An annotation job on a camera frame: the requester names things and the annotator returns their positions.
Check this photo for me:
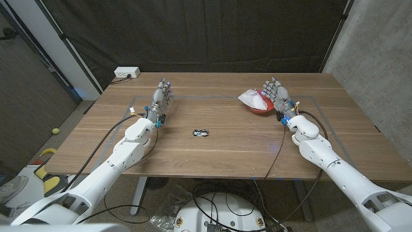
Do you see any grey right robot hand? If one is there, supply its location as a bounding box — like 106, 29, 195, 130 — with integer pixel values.
262, 76, 300, 126

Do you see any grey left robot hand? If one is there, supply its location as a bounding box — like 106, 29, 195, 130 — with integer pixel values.
145, 77, 174, 128

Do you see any red bowl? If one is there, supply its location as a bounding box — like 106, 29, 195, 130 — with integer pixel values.
246, 90, 275, 115

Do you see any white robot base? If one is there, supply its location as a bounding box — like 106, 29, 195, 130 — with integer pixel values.
173, 192, 267, 232

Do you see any white power strip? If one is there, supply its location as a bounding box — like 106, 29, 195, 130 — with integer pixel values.
113, 66, 141, 79

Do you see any black backdrop curtain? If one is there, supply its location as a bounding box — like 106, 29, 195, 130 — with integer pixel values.
41, 0, 350, 91

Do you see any black round floor object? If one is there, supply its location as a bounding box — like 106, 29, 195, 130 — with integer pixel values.
146, 177, 170, 191

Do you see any black backdrop stand pole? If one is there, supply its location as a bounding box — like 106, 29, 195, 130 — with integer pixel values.
33, 0, 104, 95
318, 0, 355, 73

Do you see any white table leg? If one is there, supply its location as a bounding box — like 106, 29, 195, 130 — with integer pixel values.
129, 176, 148, 216

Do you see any grey table leg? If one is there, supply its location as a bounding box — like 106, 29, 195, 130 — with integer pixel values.
293, 180, 314, 222

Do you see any clear plastic bag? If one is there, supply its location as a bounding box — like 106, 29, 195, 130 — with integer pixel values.
149, 185, 194, 232

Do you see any white floor board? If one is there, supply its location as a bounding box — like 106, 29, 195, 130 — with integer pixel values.
0, 164, 46, 210

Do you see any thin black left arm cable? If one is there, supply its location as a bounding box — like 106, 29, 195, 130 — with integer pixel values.
76, 128, 159, 226

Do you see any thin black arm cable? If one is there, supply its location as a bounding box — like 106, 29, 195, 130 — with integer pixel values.
263, 124, 287, 181
76, 128, 159, 226

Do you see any black power strip cord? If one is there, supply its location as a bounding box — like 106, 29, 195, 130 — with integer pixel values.
110, 73, 132, 85

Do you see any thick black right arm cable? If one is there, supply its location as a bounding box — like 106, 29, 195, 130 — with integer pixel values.
192, 110, 328, 232

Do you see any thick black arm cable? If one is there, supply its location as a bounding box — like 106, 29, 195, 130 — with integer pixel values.
59, 112, 149, 194
192, 110, 328, 232

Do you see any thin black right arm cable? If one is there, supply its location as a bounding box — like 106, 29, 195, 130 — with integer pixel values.
263, 124, 287, 181

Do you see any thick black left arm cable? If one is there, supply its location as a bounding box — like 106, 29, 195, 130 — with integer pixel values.
59, 112, 149, 194

